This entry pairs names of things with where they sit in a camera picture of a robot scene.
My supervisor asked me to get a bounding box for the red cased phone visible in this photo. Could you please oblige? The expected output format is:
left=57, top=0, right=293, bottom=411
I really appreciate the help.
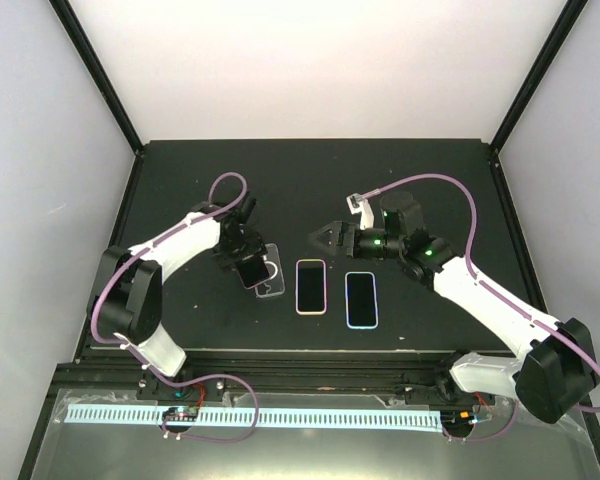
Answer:
left=235, top=256, right=271, bottom=289

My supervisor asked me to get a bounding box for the black screen phone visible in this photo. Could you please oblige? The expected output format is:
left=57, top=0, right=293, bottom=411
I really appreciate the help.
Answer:
left=297, top=261, right=326, bottom=312

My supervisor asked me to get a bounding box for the beige pink phone case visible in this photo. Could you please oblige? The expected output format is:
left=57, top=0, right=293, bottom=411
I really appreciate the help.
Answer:
left=294, top=258, right=329, bottom=316

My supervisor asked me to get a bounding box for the clear magsafe phone case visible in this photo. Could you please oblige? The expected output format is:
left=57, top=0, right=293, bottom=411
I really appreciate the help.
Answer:
left=255, top=243, right=286, bottom=299

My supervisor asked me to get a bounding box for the light blue phone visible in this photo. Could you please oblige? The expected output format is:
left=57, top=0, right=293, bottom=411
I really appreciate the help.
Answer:
left=344, top=270, right=380, bottom=331

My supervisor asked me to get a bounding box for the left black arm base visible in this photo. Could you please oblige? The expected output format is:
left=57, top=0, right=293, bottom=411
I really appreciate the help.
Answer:
left=136, top=371, right=226, bottom=404

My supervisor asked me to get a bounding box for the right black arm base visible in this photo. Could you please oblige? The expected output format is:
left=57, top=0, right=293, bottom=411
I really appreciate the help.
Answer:
left=397, top=370, right=496, bottom=406

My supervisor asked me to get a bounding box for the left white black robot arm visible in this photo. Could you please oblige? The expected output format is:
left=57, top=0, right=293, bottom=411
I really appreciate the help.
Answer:
left=86, top=196, right=270, bottom=399

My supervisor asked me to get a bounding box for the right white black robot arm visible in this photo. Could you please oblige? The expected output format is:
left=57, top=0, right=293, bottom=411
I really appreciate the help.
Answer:
left=309, top=192, right=600, bottom=424

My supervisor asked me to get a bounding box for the left small circuit board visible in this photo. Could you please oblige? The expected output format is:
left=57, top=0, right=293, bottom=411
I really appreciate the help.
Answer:
left=162, top=406, right=199, bottom=422

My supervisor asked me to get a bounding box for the small circuit board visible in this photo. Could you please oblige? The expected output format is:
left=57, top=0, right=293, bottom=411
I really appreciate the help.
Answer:
left=162, top=406, right=199, bottom=422
left=440, top=410, right=493, bottom=427

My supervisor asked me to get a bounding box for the right small circuit board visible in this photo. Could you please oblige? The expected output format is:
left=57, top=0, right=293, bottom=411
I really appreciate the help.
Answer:
left=440, top=410, right=493, bottom=427

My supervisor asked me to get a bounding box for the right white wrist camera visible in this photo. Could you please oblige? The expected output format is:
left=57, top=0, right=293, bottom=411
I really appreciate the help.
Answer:
left=346, top=193, right=374, bottom=230

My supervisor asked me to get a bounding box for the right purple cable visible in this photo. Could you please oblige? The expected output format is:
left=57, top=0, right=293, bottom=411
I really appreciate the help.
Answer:
left=359, top=172, right=600, bottom=444

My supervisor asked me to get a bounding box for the purple cable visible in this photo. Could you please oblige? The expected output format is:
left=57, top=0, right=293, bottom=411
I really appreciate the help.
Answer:
left=359, top=172, right=600, bottom=444
left=90, top=172, right=249, bottom=391

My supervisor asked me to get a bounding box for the black front frame rail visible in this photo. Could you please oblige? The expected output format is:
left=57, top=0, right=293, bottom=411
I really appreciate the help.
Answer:
left=54, top=349, right=600, bottom=480

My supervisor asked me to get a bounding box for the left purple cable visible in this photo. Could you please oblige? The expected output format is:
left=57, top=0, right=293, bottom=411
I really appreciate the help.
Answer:
left=90, top=172, right=249, bottom=391

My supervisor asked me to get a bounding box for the white slotted cable duct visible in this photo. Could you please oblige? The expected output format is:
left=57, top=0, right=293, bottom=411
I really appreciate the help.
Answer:
left=64, top=404, right=443, bottom=433

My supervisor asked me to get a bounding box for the left black corner post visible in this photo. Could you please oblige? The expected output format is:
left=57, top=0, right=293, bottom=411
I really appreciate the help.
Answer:
left=49, top=0, right=144, bottom=155

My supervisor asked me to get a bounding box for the black corner post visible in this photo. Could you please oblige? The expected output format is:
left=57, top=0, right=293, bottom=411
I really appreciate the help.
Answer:
left=49, top=0, right=144, bottom=155
left=490, top=0, right=588, bottom=154

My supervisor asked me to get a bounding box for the right black corner post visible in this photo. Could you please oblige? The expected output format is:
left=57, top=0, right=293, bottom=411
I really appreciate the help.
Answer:
left=490, top=0, right=588, bottom=154

